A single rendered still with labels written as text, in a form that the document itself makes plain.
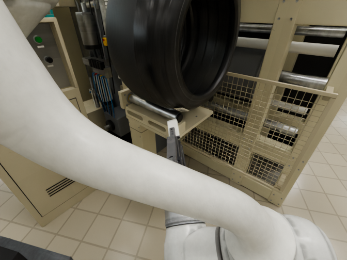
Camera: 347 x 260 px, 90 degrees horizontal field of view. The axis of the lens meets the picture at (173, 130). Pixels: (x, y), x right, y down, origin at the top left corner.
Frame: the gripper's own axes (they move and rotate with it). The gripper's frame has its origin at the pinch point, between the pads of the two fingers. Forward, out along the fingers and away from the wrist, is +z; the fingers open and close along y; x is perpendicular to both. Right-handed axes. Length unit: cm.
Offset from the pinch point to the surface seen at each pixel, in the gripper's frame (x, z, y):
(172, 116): -3.9, 18.4, 16.3
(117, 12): -6.9, 33.0, -23.1
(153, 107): -13.0, 26.9, 16.1
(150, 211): -52, -5, 93
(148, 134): -32, 38, 53
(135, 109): -24.5, 32.5, 19.5
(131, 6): -1.6, 29.6, -24.0
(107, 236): -77, -19, 77
